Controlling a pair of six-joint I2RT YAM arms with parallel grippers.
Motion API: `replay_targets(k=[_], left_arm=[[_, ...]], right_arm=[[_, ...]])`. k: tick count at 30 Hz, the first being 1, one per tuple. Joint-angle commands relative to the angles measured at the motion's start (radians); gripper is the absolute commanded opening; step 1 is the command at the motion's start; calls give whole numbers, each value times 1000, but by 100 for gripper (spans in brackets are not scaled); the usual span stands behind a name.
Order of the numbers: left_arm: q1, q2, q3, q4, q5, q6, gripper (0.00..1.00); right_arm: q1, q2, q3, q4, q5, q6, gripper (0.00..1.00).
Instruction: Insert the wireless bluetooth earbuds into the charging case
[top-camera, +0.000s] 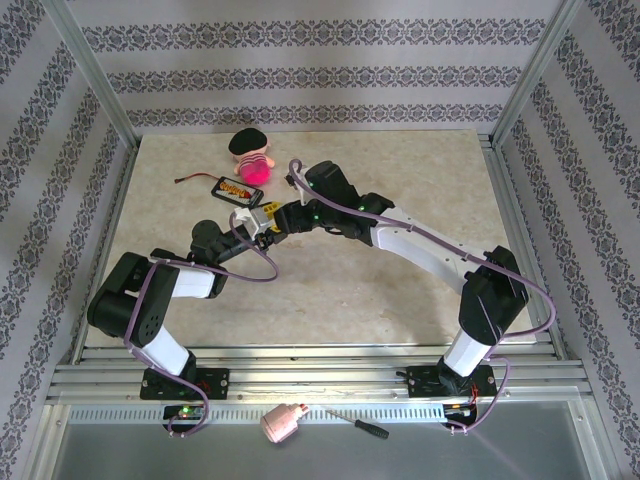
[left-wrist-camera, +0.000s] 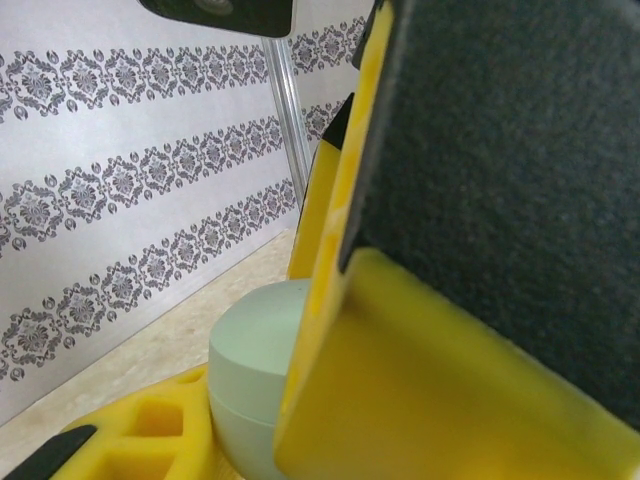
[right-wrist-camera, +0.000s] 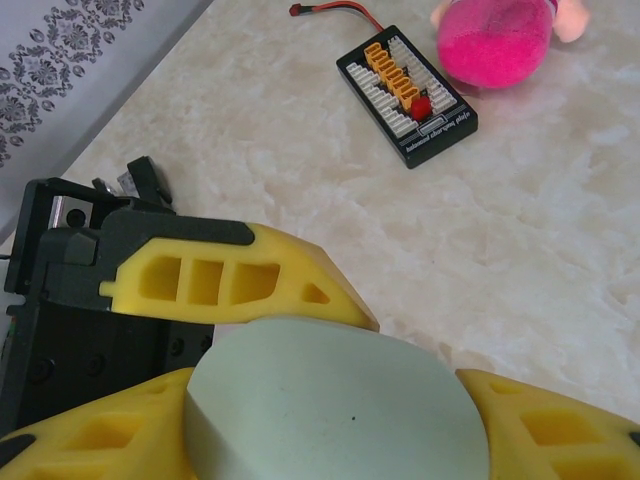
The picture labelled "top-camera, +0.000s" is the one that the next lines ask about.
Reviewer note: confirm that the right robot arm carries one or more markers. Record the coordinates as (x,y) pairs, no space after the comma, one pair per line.
(425,250)

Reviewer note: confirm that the small circuit board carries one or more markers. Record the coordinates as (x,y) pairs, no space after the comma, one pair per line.
(185,412)
(459,409)

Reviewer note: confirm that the aluminium side rail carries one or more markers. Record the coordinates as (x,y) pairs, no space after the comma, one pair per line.
(505,200)
(117,210)

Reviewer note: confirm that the aluminium rail base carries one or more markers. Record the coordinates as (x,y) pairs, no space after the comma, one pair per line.
(310,375)

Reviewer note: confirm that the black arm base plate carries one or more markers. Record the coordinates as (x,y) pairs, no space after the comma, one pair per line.
(422,385)
(215,382)

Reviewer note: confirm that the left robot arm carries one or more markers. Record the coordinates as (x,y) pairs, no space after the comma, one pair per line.
(120,305)

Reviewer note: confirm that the grey metal shelf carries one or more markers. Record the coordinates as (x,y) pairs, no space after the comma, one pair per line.
(350,455)

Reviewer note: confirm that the pink bottle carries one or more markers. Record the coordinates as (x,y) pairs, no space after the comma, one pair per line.
(280,424)

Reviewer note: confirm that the aluminium frame post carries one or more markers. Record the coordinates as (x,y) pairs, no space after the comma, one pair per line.
(532,75)
(95,75)

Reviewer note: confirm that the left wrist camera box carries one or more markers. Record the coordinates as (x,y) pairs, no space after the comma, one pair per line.
(248,220)

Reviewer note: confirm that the black battery pack, orange print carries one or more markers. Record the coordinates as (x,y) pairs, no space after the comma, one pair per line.
(235,190)

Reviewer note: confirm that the plush doll with black hair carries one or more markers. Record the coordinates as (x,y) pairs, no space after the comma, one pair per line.
(250,155)

